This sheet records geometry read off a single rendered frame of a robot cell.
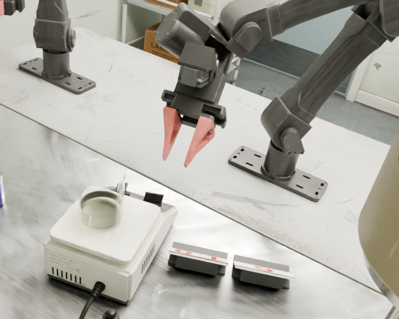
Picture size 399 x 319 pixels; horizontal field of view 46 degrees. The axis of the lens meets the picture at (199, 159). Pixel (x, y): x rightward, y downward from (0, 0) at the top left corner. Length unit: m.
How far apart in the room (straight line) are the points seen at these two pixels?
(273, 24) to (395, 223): 0.57
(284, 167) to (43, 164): 0.46
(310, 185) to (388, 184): 0.73
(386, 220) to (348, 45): 0.64
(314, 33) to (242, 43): 2.85
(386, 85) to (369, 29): 2.73
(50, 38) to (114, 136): 0.28
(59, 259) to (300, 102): 0.48
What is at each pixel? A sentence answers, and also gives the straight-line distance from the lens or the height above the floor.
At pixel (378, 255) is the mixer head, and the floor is 1.30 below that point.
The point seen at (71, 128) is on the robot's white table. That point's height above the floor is 0.90.
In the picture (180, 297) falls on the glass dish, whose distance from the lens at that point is 0.69.
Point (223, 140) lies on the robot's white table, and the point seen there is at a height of 0.90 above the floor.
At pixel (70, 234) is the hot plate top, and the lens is 0.65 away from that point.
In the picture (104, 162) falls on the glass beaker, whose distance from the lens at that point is 0.64.
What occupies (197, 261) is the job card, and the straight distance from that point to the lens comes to 0.71.
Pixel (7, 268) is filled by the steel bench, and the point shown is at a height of 0.90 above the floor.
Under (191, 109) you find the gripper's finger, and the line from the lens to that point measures 0.71.
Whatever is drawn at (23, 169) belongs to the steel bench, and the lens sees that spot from 0.91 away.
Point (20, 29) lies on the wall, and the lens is 2.52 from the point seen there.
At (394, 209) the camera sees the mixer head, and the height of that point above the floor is 1.33.
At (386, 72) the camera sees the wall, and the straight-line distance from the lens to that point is 3.53.
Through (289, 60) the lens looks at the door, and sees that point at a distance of 3.68.
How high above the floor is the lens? 1.44
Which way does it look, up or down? 35 degrees down
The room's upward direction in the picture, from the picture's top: 10 degrees clockwise
